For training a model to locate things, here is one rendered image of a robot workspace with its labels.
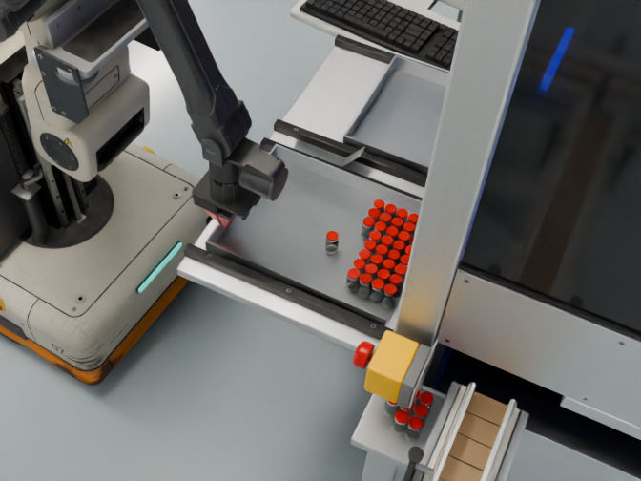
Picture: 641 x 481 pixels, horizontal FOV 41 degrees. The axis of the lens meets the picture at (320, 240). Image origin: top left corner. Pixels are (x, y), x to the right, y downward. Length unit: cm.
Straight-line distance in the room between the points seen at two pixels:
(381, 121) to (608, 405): 75
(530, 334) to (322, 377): 126
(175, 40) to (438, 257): 46
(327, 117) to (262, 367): 90
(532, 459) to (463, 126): 70
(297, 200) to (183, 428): 93
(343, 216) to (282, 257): 14
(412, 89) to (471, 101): 90
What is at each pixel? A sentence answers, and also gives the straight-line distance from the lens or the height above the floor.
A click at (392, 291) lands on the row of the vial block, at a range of 141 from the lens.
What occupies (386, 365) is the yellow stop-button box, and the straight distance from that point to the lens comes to 122.
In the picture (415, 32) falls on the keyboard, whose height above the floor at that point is 83.
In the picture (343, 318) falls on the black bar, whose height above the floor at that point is 90.
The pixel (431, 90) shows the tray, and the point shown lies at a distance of 180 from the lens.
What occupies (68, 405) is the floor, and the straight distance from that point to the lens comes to 239.
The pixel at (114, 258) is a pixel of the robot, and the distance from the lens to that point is 226.
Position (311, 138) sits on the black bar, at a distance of 165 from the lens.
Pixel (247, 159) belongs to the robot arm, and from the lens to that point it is 132.
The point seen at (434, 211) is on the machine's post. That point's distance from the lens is 104.
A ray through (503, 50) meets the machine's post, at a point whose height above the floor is 156.
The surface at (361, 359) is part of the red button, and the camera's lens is 124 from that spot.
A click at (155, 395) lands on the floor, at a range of 236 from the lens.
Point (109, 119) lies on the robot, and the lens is 186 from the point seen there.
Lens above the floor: 210
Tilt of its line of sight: 53 degrees down
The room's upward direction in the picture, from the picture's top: 4 degrees clockwise
